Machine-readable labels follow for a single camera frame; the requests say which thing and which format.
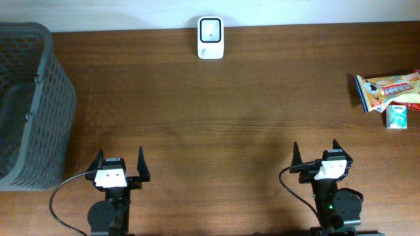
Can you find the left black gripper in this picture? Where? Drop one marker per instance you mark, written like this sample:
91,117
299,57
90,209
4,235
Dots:
135,183

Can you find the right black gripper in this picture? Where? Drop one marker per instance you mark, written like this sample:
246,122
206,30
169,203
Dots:
306,174

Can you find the large yellow snack bag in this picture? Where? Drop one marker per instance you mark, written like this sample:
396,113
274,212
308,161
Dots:
377,93

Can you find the teal tissue pack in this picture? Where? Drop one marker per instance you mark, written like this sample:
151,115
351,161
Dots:
396,117

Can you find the red snack packet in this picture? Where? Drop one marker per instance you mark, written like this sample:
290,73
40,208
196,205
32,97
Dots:
416,105

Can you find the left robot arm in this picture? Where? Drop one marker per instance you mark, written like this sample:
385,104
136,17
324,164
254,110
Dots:
111,216

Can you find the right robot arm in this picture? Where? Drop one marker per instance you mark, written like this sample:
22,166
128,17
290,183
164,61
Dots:
338,210

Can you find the white barcode scanner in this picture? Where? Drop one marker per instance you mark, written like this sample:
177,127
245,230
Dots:
210,37

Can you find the grey plastic mesh basket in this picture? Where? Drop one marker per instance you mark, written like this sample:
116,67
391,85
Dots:
38,104

